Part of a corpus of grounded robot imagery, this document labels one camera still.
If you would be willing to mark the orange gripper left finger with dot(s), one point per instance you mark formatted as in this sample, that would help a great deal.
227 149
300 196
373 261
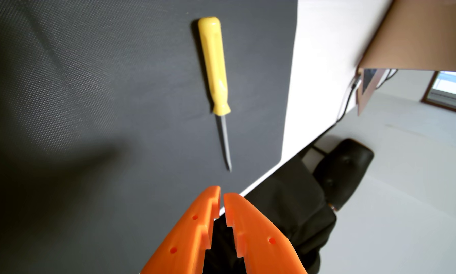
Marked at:
189 236

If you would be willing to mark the brown cardboard box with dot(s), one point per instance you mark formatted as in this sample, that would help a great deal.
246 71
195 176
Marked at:
422 34

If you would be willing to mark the dark grey textured mat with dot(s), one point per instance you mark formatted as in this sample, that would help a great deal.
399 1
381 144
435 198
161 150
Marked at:
98 114

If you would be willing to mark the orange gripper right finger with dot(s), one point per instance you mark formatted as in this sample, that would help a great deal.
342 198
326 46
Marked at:
258 239

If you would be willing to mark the brown framed window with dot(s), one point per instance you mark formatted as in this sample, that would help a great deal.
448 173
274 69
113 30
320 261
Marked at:
450 89

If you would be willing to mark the black office chair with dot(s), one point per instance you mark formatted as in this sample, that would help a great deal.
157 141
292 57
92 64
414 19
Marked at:
342 167

